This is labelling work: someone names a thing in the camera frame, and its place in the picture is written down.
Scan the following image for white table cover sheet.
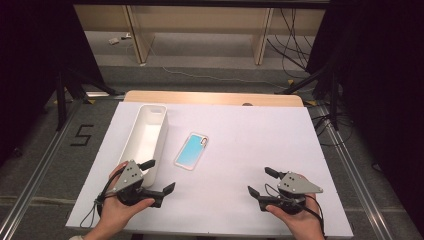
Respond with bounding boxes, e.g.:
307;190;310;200
65;101;354;240

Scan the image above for left hand-held gripper black cable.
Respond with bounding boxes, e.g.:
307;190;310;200
79;175;118;229

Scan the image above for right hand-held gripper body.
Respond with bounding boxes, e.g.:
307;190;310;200
258;171;324;214

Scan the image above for black curtain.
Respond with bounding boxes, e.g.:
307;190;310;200
305;0;424;229
0;0;105;168

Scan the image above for hand-held gripper black cable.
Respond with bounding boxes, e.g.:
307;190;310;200
79;175;118;229
264;183;326;236

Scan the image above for light wooden shelf unit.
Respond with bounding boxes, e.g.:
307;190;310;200
73;4;327;66

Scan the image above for aluminium floor rail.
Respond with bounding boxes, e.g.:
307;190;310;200
316;104;395;240
0;99;84;240

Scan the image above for white plastic bin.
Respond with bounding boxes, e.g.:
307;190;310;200
118;103;169;188

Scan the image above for person's left hand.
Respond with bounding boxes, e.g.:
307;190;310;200
96;161;156;232

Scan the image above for black hanging cable bundle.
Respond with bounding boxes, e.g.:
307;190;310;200
266;8;316;80

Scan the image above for black overhead bar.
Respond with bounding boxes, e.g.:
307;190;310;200
73;0;331;10

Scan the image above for right hand-held gripper black cable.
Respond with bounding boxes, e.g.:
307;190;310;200
264;183;326;236

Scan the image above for blue phone case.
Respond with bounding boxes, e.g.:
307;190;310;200
173;132;210;172

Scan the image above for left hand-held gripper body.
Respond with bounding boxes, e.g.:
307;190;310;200
114;159;165;208

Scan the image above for person's right hand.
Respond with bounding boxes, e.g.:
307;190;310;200
265;194;326;240

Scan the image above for black floor cables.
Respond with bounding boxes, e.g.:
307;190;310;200
311;106;355;148

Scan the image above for black metal stand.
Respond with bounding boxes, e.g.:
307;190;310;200
54;68;126;132
274;63;341;132

